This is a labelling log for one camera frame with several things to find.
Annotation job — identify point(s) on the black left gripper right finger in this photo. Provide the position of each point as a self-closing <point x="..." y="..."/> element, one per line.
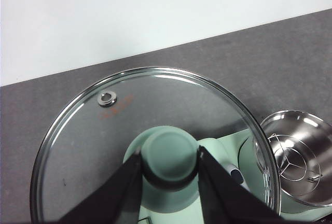
<point x="223" y="198"/>

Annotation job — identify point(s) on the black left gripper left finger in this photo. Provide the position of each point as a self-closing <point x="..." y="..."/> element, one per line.
<point x="114" y="195"/>

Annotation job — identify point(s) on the glass lid with green knob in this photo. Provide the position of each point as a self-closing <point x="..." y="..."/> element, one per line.
<point x="166" y="156"/>

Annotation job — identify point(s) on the mint green griddle lid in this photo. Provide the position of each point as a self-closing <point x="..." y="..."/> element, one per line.
<point x="181" y="216"/>

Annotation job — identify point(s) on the mint green breakfast machine base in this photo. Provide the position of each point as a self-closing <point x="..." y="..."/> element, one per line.
<point x="230" y="143"/>

